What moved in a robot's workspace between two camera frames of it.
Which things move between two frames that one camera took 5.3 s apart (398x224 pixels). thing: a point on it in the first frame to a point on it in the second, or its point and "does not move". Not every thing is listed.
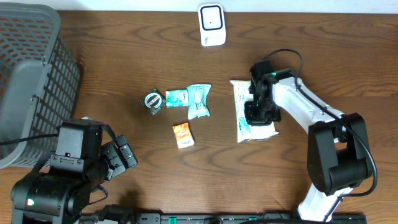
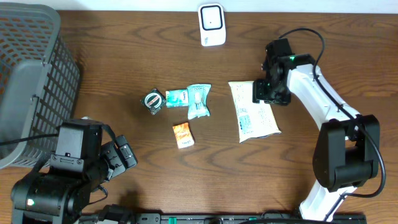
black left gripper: x=123 y=152 does not move
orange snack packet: x=183 y=135 does not move
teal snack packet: x=176 y=98 does not move
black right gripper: x=254 y=120 to x=257 y=92
